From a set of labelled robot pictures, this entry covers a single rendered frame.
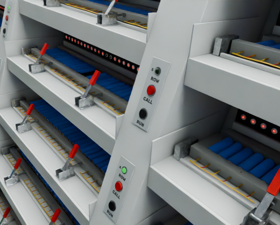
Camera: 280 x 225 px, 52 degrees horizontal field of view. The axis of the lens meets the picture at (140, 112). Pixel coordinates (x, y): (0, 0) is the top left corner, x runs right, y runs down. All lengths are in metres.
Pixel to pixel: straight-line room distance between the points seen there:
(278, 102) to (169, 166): 0.21
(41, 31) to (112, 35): 0.52
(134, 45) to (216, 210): 0.31
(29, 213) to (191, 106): 0.60
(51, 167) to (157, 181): 0.37
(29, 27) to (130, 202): 0.72
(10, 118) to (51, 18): 0.38
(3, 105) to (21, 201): 0.34
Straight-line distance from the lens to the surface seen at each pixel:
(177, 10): 0.48
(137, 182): 0.51
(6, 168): 1.11
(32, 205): 0.95
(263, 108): 0.40
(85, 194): 0.70
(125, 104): 0.63
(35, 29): 1.07
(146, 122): 0.49
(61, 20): 0.77
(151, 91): 0.48
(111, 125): 0.60
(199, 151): 0.50
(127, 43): 0.55
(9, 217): 1.19
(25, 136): 0.92
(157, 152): 0.48
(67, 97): 0.72
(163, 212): 0.62
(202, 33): 0.46
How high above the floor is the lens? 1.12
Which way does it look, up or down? 14 degrees down
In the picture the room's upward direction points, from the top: 18 degrees clockwise
